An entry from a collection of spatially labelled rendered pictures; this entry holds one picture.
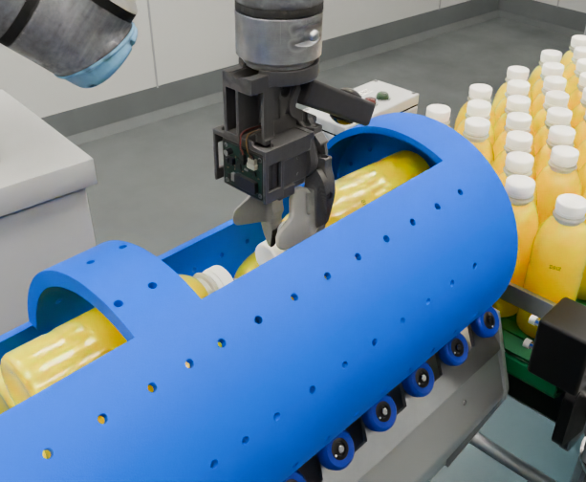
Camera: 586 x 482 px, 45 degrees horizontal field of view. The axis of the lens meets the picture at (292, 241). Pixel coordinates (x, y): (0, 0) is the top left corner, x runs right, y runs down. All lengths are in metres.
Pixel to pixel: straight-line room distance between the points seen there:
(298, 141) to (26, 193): 0.43
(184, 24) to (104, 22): 3.00
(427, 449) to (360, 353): 0.31
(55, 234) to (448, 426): 0.58
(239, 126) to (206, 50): 3.48
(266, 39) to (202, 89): 3.53
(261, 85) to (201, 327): 0.21
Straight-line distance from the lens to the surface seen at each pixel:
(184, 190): 3.24
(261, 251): 0.81
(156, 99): 3.99
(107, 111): 3.87
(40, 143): 1.04
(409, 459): 0.92
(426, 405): 0.92
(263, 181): 0.63
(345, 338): 0.64
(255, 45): 0.61
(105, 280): 0.59
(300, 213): 0.69
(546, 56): 1.52
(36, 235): 1.01
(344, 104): 0.69
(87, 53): 1.00
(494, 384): 1.05
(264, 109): 0.62
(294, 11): 0.60
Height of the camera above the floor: 1.58
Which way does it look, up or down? 34 degrees down
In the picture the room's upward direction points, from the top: straight up
